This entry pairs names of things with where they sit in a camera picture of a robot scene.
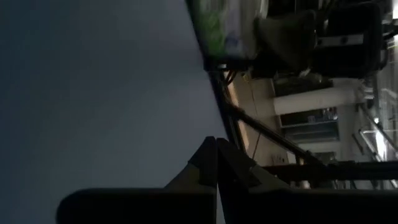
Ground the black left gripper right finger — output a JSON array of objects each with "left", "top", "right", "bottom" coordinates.
[{"left": 216, "top": 138, "right": 290, "bottom": 190}]

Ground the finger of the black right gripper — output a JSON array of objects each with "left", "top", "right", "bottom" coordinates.
[{"left": 255, "top": 9, "right": 317, "bottom": 74}]

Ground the black table frame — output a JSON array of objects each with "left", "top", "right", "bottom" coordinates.
[{"left": 185, "top": 0, "right": 398, "bottom": 190}]

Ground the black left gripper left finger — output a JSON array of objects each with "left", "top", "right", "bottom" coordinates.
[{"left": 164, "top": 136, "right": 218, "bottom": 189}]

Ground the blue table mat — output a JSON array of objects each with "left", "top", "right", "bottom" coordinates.
[{"left": 0, "top": 0, "right": 229, "bottom": 224}]

